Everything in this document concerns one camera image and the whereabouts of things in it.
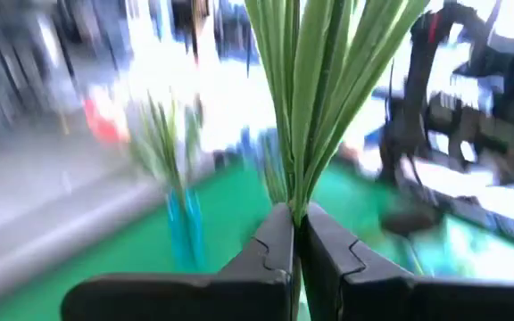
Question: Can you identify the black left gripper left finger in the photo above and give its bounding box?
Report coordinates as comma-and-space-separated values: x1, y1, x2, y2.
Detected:
60, 202, 301, 321

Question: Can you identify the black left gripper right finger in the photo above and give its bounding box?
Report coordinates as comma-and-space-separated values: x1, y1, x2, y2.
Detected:
303, 202, 514, 321

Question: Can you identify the white artificial flower bunch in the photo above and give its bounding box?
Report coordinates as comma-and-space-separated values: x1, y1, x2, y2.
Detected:
243, 0, 430, 228
127, 93, 204, 193

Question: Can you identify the blue glass vase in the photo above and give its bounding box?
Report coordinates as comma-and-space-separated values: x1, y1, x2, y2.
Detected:
165, 186, 207, 273

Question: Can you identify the green table mat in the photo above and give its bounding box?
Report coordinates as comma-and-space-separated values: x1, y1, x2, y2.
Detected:
0, 155, 514, 321

